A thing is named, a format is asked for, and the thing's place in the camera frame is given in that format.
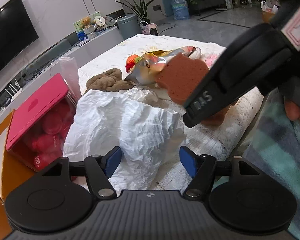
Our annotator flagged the white paper bag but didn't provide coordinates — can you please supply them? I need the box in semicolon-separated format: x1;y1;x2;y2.
63;90;186;191

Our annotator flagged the shiny foil snack bag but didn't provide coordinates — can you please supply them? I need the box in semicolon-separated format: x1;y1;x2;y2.
125;46;202;86

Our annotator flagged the clear plastic bag white filling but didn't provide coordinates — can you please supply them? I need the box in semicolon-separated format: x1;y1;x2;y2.
119;87;159;105

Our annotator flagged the person's right hand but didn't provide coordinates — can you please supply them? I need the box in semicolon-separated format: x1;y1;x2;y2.
284;98;300;122

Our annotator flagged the pink lidded clear box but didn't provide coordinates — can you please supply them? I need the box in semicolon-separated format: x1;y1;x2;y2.
6;73;77;171

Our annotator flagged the orange cardboard box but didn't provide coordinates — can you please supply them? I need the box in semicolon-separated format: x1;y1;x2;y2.
0;112;34;239

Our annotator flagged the teal patterned fabric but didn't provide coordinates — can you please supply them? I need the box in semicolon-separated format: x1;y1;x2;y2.
230;89;300;239

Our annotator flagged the brown knitted plush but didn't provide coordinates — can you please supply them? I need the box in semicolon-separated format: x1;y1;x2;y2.
85;68;134;93

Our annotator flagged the blue water jug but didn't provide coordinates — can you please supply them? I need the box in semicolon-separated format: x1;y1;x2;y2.
171;0;190;20

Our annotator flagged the red strawberry plush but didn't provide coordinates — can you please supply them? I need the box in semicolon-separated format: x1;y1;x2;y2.
126;54;141;73

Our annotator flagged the white wifi router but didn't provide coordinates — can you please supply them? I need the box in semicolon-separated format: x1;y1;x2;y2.
5;79;22;101

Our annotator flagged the white marble tv console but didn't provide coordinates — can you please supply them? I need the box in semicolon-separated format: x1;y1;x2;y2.
0;28;123;124

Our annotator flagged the small pink heater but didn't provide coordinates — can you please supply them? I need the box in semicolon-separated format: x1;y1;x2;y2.
139;21;159;36

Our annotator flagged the green potted plant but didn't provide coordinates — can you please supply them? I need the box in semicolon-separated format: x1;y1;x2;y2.
116;0;155;23

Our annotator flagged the grey trash bin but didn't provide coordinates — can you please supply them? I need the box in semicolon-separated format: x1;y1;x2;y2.
117;14;141;40

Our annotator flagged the teddy bear figure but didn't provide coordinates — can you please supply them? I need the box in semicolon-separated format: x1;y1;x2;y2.
80;17;95;29

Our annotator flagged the black television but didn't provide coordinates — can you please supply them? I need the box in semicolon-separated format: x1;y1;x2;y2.
0;0;39;72

